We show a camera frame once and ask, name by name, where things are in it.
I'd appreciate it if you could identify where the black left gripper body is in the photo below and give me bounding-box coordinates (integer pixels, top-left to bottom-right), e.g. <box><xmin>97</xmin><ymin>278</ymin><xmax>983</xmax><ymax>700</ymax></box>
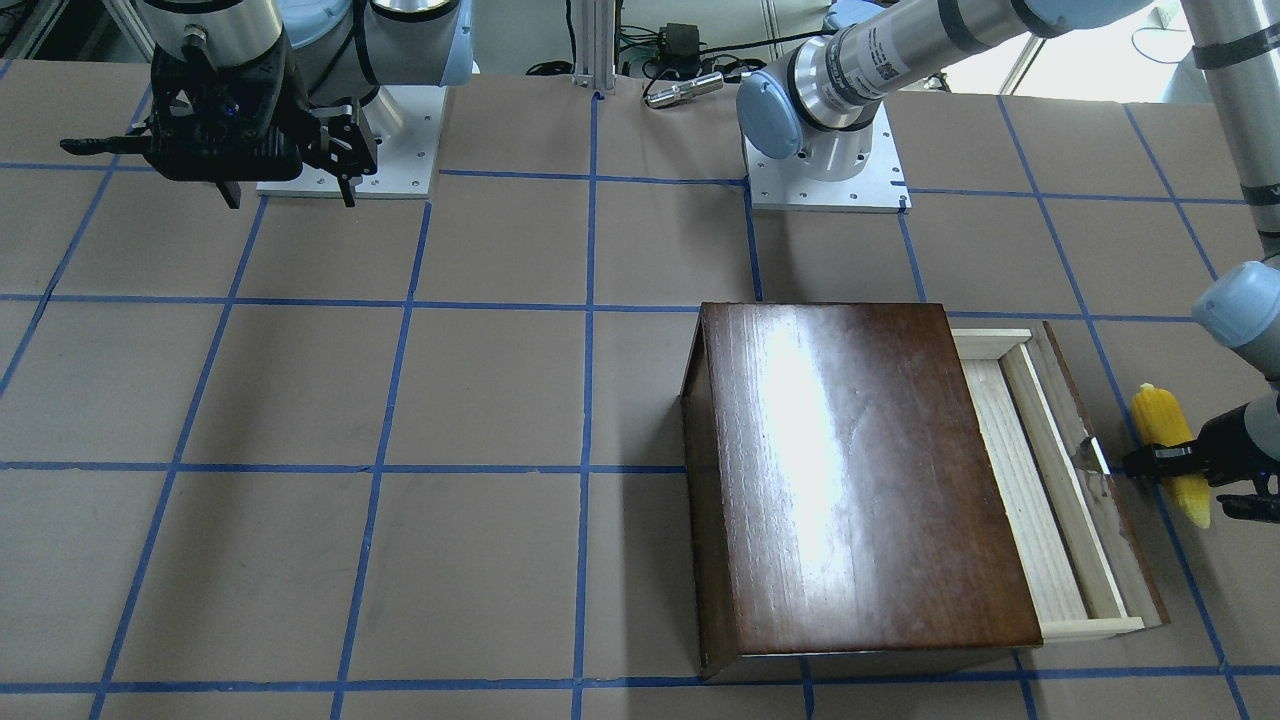
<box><xmin>1196</xmin><ymin>395</ymin><xmax>1279</xmax><ymax>524</ymax></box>

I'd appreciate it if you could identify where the white drawer with wood front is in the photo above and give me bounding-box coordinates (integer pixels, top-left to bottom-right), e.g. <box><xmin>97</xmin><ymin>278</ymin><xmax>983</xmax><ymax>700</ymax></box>
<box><xmin>952</xmin><ymin>322</ymin><xmax>1170</xmax><ymax>643</ymax></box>

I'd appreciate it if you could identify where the aluminium frame post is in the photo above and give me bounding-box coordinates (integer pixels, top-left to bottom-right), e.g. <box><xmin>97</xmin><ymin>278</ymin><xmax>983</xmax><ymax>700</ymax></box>
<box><xmin>566</xmin><ymin>1</ymin><xmax>622</xmax><ymax>97</ymax></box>

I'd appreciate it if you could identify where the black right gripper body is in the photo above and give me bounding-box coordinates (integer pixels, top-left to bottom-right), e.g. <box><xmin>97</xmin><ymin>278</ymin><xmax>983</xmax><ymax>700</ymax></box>
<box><xmin>142</xmin><ymin>29</ymin><xmax>305</xmax><ymax>183</ymax></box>

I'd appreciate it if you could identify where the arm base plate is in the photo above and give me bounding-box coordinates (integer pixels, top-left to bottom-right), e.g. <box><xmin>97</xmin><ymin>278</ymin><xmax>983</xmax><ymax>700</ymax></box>
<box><xmin>256</xmin><ymin>85</ymin><xmax>447</xmax><ymax>200</ymax></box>
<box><xmin>742</xmin><ymin>108</ymin><xmax>913</xmax><ymax>213</ymax></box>

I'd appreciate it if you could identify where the yellow corn cob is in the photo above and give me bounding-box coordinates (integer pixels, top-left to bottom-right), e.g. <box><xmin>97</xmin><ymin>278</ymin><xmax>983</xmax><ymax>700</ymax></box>
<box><xmin>1130</xmin><ymin>383</ymin><xmax>1212</xmax><ymax>529</ymax></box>

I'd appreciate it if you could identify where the dark wooden drawer cabinet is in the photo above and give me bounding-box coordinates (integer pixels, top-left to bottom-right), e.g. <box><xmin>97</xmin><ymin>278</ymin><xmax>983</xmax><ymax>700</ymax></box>
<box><xmin>680</xmin><ymin>304</ymin><xmax>1044</xmax><ymax>683</ymax></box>

